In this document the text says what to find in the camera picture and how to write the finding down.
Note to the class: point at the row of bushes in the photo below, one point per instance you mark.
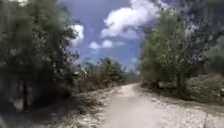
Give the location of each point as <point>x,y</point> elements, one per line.
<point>103,75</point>

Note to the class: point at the pale dirt path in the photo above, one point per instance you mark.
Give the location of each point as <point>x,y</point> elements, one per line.
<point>128,111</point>

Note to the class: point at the green leafy tree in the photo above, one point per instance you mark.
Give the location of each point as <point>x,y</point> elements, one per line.
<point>166,50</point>

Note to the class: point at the dry grass verge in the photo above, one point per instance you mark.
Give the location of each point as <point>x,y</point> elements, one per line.
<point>71,108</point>

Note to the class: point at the large dark green tree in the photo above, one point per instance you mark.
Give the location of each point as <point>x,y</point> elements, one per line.
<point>31,50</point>

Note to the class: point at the stony gravel verge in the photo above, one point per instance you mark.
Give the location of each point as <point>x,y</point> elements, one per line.
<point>186,111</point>

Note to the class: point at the pale green bush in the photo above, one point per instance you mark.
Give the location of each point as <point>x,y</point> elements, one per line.
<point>203,87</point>

